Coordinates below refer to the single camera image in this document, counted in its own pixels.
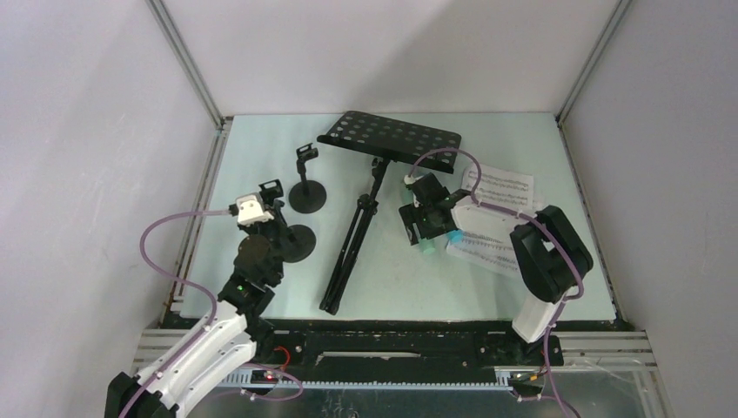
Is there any blue toy microphone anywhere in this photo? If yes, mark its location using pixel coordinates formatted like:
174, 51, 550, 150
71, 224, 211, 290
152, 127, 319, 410
446, 230, 465, 243

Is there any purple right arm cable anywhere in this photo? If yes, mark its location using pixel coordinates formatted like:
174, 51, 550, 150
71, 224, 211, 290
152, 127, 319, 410
407, 147, 587, 418

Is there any green toy microphone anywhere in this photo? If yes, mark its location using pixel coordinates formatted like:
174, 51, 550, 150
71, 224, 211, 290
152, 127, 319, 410
418, 239, 436, 255

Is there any black music stand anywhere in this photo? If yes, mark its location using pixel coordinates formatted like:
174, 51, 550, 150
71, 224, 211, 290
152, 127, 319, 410
318, 111, 462, 314

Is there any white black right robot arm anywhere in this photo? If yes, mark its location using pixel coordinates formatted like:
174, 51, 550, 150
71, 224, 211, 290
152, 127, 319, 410
399, 167, 594, 364

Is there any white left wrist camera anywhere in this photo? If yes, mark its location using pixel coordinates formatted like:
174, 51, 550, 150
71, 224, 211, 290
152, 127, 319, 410
228, 193, 275, 226

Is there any black microphone stand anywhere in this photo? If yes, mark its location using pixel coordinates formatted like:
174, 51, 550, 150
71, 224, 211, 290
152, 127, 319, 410
258, 179, 319, 266
288, 143, 327, 214

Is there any aluminium table frame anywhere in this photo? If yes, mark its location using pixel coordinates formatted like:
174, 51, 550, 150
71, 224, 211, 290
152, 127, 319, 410
115, 0, 675, 418

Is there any sheet music page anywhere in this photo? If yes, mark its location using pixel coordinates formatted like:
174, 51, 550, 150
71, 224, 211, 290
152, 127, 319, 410
459, 165, 538, 241
446, 197, 526, 279

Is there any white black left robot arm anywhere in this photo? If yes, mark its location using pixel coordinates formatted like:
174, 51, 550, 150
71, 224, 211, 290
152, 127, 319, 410
104, 193, 316, 417

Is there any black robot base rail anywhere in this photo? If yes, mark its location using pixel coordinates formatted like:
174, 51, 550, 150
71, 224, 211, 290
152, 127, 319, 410
254, 319, 564, 387

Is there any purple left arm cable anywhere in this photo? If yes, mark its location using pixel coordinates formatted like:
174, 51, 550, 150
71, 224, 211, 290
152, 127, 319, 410
117, 210, 305, 418

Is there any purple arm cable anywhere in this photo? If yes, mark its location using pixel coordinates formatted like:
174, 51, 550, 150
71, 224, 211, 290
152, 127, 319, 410
407, 147, 587, 418
117, 210, 305, 418

